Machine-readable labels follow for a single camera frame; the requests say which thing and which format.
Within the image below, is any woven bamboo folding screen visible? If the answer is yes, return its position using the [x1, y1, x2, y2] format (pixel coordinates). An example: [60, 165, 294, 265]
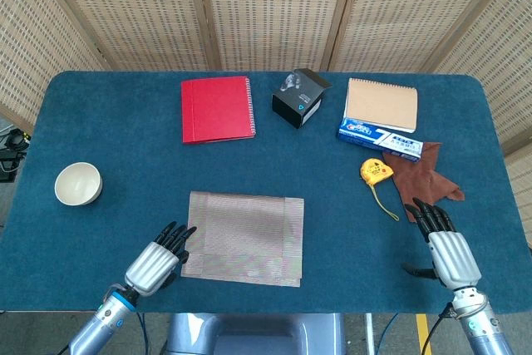
[0, 0, 532, 248]

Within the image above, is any brown cloth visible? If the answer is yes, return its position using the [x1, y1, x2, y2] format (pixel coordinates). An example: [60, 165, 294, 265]
[381, 141, 466, 225]

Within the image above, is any yellow tape measure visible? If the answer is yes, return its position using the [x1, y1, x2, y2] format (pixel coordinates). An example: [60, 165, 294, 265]
[359, 157, 400, 222]

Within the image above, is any blue toothpaste box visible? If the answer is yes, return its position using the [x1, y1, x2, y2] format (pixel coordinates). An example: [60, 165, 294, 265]
[336, 116, 425, 161]

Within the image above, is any grey woven placemat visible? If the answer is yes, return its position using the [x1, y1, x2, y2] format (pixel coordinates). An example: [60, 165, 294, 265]
[180, 190, 306, 288]

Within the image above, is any white table leg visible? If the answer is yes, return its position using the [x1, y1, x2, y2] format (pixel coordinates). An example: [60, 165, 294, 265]
[363, 313, 376, 355]

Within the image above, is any tan kraft spiral notebook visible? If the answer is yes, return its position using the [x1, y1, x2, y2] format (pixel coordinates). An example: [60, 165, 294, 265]
[343, 77, 419, 135]

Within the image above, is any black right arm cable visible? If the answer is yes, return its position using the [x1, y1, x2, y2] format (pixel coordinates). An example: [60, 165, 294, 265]
[419, 304, 456, 355]

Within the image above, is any black floor equipment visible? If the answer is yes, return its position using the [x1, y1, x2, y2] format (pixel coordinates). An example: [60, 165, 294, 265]
[0, 128, 32, 184]

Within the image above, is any black cardboard product box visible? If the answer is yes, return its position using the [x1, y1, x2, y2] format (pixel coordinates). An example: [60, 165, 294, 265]
[271, 67, 333, 130]

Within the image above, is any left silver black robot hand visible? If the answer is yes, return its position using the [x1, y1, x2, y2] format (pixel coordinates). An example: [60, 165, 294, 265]
[124, 221, 198, 298]

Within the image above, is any red spiral notebook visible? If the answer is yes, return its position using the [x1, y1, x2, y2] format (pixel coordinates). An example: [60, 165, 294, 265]
[180, 76, 257, 145]

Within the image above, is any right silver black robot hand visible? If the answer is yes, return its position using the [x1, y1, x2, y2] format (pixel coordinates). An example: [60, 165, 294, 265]
[401, 198, 483, 289]

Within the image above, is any blue cable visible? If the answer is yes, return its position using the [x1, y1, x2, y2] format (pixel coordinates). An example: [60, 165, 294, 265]
[135, 313, 151, 355]
[375, 313, 401, 355]

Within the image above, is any white ceramic bowl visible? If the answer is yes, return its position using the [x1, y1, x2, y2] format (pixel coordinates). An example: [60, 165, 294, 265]
[54, 161, 104, 207]

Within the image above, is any blue felt table cover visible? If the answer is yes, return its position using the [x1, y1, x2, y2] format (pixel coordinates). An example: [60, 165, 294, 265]
[0, 71, 532, 315]

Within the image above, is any yellow floor tape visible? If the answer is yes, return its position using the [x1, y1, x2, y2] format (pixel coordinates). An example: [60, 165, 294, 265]
[415, 313, 433, 355]

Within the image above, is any grey-blue robot torso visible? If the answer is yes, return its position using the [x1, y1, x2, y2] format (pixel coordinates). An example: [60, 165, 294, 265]
[160, 312, 348, 355]

